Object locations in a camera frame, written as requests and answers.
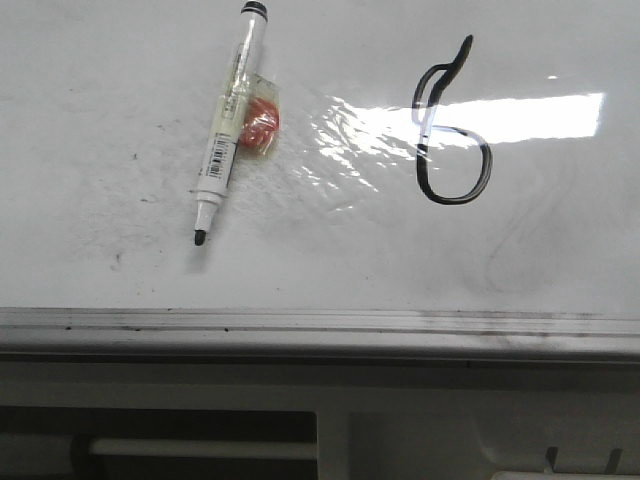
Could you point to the orange tag in clear tape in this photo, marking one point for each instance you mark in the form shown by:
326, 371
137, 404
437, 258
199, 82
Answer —
262, 120

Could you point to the white glossy whiteboard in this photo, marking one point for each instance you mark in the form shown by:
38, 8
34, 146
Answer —
433, 155

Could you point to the grey aluminium whiteboard frame rail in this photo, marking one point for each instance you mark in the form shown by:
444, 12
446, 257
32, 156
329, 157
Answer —
308, 333

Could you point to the white black-tipped whiteboard marker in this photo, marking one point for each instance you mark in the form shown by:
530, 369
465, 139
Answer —
229, 117

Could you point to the white plastic robot base housing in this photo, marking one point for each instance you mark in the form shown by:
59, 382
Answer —
277, 421

